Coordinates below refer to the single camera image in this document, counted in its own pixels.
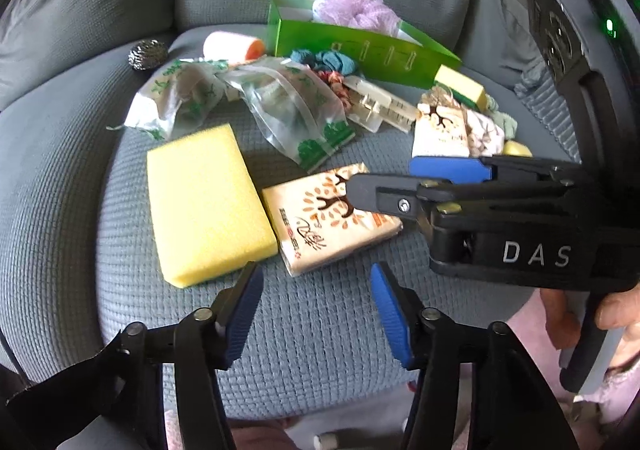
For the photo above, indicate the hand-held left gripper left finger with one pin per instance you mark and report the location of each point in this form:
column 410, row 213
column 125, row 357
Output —
column 240, row 320

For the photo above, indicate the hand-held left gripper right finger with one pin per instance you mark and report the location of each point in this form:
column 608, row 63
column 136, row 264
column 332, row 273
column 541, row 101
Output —
column 392, row 320

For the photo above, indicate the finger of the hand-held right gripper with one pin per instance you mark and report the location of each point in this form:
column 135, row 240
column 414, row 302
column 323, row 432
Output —
column 380, row 195
column 450, row 168

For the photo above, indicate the tree print tissue pack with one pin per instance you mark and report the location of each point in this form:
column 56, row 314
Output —
column 440, row 134
column 310, row 225

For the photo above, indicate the clear green printed plastic bag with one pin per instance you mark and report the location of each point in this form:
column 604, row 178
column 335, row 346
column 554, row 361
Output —
column 170, row 94
column 290, row 114

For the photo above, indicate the green cardboard box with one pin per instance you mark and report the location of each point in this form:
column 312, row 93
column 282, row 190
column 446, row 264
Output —
column 360, row 54

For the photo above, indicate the purple bath pouf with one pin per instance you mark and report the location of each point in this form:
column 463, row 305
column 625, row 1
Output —
column 360, row 9

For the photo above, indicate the person's right hand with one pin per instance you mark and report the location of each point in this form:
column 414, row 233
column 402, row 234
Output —
column 555, row 320

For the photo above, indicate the clear bag with pink items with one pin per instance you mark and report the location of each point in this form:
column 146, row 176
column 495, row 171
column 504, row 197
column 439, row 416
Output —
column 482, row 134

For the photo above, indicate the grey sofa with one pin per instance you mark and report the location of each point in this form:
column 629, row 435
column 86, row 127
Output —
column 325, row 330

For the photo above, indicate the small yellow foam piece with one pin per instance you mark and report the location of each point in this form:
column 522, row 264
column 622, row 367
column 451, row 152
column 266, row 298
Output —
column 517, row 148

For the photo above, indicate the pale green cloth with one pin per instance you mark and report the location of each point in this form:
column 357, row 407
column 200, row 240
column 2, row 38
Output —
column 505, row 122

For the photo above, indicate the yellow green scouring sponge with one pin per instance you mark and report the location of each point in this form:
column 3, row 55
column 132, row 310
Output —
column 457, row 84

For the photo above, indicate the pink fabric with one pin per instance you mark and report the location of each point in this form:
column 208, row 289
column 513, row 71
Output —
column 530, row 330

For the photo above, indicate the clear plastic clip box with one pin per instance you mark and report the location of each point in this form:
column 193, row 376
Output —
column 380, row 104

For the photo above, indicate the blue-grey blanket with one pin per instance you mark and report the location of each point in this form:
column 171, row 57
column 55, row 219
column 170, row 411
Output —
column 547, row 104

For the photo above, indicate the red patterned scrunchie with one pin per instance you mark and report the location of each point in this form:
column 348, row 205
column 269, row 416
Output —
column 335, row 84

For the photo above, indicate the large yellow sponge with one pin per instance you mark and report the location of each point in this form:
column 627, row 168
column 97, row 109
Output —
column 205, row 200

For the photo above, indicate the teal cloth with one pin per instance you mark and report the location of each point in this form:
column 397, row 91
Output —
column 304, row 57
column 337, row 60

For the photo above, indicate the pink orange foam roller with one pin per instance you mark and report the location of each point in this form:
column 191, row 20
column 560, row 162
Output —
column 230, row 47

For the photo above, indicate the steel wool scrubber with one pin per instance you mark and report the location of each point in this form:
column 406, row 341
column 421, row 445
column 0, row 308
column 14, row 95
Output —
column 147, row 54

